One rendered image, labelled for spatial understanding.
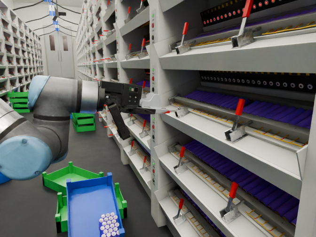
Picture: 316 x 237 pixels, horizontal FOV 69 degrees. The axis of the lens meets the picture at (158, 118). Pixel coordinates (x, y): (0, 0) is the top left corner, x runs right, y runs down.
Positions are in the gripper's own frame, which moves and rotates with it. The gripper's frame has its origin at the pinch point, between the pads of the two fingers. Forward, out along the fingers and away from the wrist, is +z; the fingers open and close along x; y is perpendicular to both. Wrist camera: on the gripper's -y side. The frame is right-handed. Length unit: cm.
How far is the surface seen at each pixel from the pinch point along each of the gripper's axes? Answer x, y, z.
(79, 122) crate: 186, -46, -14
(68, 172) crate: 84, -57, -24
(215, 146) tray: -21.0, -4.5, 6.3
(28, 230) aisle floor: 33, -61, -39
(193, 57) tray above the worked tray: -10.2, 16.8, 2.3
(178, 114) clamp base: -1.0, -0.5, 5.2
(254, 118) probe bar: -26.9, 4.2, 10.7
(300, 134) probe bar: -38.4, 3.6, 10.6
